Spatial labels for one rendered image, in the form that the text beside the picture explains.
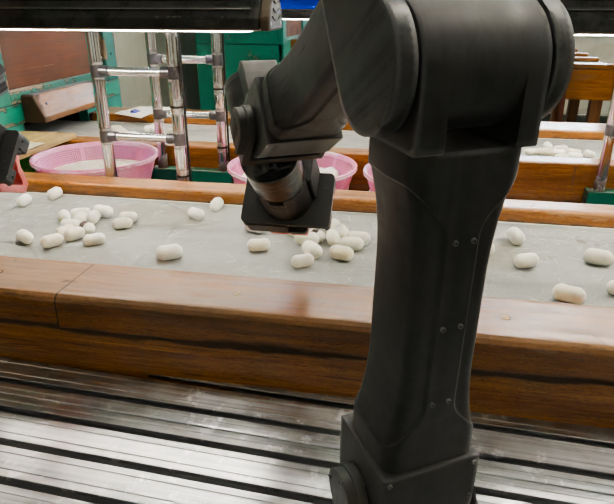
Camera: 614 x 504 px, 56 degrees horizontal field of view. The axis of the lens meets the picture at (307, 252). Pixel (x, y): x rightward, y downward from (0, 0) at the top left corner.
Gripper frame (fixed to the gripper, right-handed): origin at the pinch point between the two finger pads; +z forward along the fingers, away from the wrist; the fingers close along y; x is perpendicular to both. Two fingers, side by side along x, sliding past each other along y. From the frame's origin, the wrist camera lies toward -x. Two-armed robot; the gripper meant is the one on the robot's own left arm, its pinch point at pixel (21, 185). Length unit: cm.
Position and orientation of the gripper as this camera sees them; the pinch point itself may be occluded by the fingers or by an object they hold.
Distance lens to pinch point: 84.8
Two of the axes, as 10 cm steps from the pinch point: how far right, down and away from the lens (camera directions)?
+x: -1.2, 9.5, -2.8
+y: -9.8, -0.7, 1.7
